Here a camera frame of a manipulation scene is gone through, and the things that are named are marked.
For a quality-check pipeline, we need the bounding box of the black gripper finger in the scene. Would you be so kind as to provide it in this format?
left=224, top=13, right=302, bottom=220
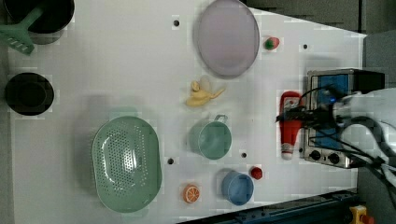
left=276, top=116, right=314, bottom=122
left=282, top=106, right=313, bottom=113

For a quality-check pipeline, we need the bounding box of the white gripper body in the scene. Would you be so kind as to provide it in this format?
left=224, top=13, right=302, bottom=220
left=311, top=90, right=353, bottom=129

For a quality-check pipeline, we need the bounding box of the red ketchup bottle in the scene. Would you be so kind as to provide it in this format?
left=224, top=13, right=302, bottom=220
left=278, top=91, right=302, bottom=161

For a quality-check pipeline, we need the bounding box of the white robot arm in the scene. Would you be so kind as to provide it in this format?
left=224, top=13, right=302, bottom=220
left=276, top=89, right=395, bottom=175

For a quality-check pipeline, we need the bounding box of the pink round plate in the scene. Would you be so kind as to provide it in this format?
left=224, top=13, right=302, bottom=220
left=197, top=0, right=260, bottom=78

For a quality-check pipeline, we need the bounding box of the black toaster oven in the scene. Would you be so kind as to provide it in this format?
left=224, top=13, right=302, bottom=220
left=304, top=69, right=385, bottom=169

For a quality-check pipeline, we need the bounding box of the small red toy fruit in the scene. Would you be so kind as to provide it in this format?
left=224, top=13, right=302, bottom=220
left=250, top=166, right=263, bottom=180

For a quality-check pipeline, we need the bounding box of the green metal mug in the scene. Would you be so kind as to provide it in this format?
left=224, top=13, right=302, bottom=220
left=188, top=114, right=233, bottom=160

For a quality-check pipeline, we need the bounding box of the toy strawberry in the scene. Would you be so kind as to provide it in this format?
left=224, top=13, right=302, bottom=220
left=263, top=36, right=280, bottom=50

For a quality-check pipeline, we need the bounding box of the blue bowl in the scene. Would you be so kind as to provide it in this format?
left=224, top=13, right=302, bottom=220
left=221, top=171, right=254, bottom=205

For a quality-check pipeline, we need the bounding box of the peeled toy banana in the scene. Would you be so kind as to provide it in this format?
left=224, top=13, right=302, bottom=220
left=186, top=77, right=224, bottom=107

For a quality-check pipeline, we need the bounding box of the toy orange slice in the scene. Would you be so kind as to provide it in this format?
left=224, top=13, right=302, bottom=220
left=182, top=184, right=200, bottom=203

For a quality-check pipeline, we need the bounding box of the green perforated colander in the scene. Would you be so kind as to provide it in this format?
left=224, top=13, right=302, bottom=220
left=92, top=116, right=163, bottom=213

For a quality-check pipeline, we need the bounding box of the large black cup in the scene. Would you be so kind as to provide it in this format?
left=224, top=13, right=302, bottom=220
left=3, top=0, right=75, bottom=45

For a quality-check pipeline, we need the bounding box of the small black cup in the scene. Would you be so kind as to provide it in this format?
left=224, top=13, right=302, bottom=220
left=5, top=73, right=54, bottom=116

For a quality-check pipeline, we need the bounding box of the green plastic spatula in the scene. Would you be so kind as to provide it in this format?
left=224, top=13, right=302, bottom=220
left=0, top=5, right=43, bottom=55

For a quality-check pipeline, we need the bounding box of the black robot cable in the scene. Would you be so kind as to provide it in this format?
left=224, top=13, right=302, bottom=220
left=300, top=85, right=396, bottom=213

